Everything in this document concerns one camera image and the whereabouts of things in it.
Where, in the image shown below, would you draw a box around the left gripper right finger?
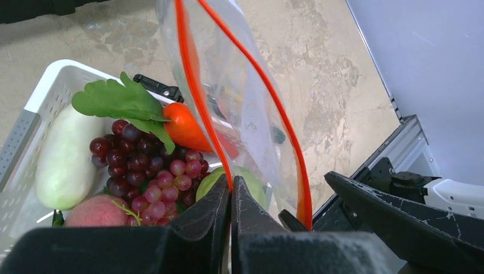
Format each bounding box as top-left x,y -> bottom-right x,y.
231,176 -> 406,273

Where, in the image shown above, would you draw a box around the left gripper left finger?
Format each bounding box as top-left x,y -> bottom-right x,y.
1,175 -> 231,273

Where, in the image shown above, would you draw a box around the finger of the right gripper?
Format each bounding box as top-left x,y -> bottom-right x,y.
278,209 -> 308,232
324,171 -> 483,273

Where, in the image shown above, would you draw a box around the green cabbage head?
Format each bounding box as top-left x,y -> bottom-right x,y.
195,166 -> 268,209

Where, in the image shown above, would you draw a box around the clear zip top bag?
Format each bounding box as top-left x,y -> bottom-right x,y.
156,1 -> 313,230

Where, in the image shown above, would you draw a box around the pink peach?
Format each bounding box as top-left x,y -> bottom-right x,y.
64,194 -> 128,227

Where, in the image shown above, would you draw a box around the orange plastic carrot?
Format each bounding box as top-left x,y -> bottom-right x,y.
71,71 -> 243,160

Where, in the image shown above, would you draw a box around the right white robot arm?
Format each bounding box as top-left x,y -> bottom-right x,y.
325,157 -> 483,273

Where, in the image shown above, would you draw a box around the red grape bunch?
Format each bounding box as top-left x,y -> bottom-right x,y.
89,120 -> 210,227

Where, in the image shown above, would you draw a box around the dark green cucumber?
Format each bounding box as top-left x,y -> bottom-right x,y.
51,209 -> 64,227

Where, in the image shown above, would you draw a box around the white plastic basket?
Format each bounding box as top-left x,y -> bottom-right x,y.
1,59 -> 112,260

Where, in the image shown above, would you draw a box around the black plastic toolbox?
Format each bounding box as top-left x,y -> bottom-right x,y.
1,0 -> 106,24

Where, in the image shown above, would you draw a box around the green handled screwdriver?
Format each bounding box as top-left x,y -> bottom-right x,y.
272,126 -> 286,144

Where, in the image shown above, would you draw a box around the black wire stripper pliers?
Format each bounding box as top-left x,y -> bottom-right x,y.
133,74 -> 227,122

